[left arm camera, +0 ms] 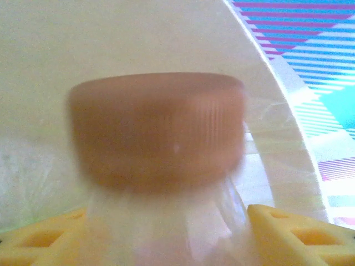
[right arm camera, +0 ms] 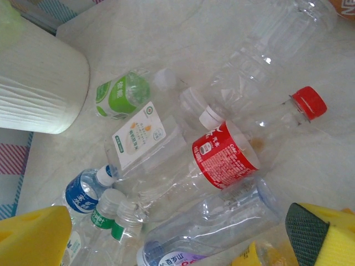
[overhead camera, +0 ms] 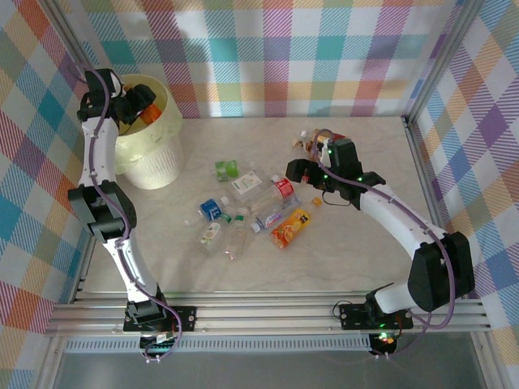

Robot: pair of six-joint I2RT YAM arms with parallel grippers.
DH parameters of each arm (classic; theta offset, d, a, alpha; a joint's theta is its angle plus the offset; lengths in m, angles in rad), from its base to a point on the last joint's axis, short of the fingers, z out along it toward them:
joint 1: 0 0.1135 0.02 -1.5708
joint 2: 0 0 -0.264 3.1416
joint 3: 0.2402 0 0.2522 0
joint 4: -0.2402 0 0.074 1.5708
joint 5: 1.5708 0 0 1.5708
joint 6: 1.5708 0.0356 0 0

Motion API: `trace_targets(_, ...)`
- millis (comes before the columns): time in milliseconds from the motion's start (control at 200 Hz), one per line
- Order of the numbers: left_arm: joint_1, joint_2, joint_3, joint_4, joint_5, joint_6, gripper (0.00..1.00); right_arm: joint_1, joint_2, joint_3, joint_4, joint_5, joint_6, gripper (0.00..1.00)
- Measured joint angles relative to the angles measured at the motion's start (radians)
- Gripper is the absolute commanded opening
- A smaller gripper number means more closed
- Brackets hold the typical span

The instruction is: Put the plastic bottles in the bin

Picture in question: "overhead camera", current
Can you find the orange drink bottle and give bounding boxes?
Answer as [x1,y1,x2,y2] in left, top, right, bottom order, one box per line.
[139,103,162,125]

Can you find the clear bottle red label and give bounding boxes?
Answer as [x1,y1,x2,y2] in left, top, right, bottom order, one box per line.
[251,173,303,214]

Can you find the clear plastic box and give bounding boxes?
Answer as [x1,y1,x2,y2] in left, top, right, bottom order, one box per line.
[229,169,271,206]

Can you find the purple label tube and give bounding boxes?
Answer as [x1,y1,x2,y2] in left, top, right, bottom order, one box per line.
[250,206,291,234]

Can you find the crushed green label bottle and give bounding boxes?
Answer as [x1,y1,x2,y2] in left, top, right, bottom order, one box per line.
[209,159,240,182]

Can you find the clear bottle green neck band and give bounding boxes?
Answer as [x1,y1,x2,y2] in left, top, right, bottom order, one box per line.
[221,207,251,260]

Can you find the clear bottle blue label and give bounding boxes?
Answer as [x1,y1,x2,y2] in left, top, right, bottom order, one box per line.
[184,195,232,226]

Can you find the green cap pale label bottle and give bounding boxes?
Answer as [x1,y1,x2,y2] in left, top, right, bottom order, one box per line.
[197,211,233,254]

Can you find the cream ribbed waste bin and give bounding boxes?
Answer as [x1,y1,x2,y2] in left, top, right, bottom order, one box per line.
[116,132,187,190]

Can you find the pale yellow waste basket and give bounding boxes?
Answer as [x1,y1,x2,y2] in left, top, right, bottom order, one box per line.
[114,75,183,175]

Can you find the plaid backdrop cloth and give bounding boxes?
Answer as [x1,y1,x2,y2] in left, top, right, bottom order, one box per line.
[407,0,519,389]
[52,0,475,119]
[0,0,106,389]

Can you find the black control board with lights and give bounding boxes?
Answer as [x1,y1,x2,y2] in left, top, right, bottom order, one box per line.
[371,330,401,357]

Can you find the green terminal control board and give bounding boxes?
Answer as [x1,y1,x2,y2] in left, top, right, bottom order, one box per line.
[139,332,182,357]

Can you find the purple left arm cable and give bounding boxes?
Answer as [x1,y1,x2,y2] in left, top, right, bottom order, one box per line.
[83,67,183,364]

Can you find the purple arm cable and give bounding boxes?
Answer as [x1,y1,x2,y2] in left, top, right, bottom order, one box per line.
[310,128,457,361]
[83,67,183,364]

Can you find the aluminium frame post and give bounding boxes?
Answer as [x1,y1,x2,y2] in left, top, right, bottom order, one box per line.
[403,0,487,126]
[44,0,102,90]

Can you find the aluminium base rail beams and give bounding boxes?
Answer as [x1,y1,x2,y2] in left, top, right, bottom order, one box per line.
[44,289,494,337]

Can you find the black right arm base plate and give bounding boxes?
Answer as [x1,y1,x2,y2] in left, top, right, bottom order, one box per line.
[338,302,414,331]

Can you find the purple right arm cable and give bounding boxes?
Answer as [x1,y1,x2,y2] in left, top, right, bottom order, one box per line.
[310,128,457,361]

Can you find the grey slotted cable duct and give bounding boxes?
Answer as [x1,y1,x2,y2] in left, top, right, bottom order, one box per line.
[63,339,373,353]

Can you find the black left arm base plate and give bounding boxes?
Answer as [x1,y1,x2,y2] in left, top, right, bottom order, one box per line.
[123,306,199,334]

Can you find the aluminium frame leg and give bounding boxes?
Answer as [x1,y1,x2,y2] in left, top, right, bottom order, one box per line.
[472,331,508,389]
[34,336,68,389]

